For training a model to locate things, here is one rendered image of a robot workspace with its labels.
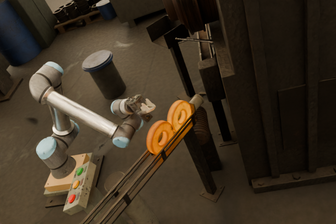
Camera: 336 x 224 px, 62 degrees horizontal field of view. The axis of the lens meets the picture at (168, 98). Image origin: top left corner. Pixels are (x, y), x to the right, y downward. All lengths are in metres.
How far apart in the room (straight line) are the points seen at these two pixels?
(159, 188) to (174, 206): 0.18
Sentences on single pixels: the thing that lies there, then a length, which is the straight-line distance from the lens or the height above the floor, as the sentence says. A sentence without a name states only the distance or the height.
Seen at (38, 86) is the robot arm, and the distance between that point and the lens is 1.70.
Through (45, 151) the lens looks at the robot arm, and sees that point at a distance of 2.11.
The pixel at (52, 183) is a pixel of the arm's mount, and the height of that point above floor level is 0.18.
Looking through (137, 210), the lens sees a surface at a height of 0.29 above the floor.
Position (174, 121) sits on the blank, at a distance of 1.31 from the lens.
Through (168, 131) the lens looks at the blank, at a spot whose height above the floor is 0.72.
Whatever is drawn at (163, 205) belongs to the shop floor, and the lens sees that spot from 1.95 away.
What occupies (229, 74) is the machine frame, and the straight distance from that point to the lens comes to 1.23.
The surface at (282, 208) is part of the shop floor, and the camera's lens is 1.81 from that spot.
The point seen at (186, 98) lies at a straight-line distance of 2.53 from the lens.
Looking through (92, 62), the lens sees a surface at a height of 0.43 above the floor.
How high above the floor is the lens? 1.62
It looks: 38 degrees down
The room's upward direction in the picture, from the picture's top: 23 degrees counter-clockwise
